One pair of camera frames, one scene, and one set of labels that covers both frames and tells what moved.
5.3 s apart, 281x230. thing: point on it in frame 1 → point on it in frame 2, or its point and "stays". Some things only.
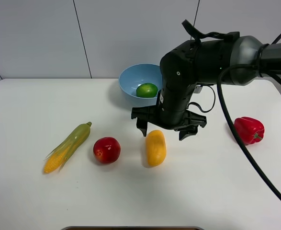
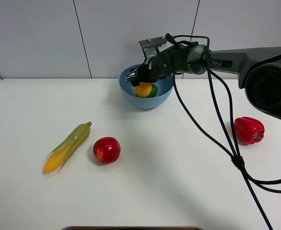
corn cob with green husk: [67, 148] stays
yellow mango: [156, 147] → [144, 89]
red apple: [106, 150] stays
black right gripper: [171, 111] → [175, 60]
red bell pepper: [249, 131] stays
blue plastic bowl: [132, 76] stays
